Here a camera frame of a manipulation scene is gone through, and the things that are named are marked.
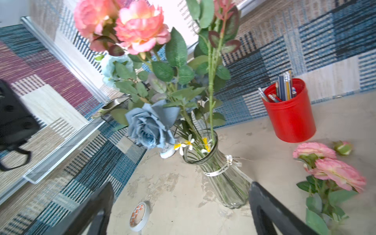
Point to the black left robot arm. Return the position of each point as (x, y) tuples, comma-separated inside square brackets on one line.
[(18, 125)]

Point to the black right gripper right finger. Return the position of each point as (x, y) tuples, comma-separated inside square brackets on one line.
[(269, 213)]

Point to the red pencil cup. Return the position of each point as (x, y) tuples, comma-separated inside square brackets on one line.
[(292, 120)]

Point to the light blue rose stem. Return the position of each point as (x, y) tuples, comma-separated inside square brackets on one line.
[(108, 67)]

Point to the grey blue rose stem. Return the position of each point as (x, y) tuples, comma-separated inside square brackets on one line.
[(156, 125)]

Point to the pencils in red cup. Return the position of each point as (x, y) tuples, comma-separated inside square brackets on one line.
[(284, 89)]

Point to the clear glass vase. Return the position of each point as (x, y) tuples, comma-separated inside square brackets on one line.
[(229, 183)]

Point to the white blue alarm clock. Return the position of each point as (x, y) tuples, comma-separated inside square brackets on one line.
[(167, 151)]

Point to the white tape roll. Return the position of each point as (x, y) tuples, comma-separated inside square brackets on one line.
[(139, 217)]

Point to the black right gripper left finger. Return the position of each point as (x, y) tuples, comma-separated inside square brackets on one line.
[(91, 217)]

